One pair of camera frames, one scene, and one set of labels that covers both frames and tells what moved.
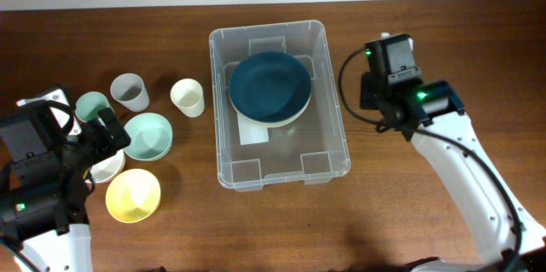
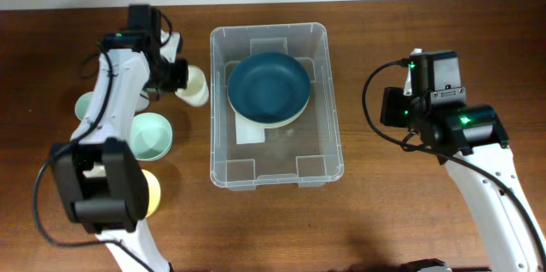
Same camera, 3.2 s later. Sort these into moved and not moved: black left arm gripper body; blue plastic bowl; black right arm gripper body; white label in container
Moved: black right arm gripper body; black left arm gripper body
Not moved: white label in container; blue plastic bowl
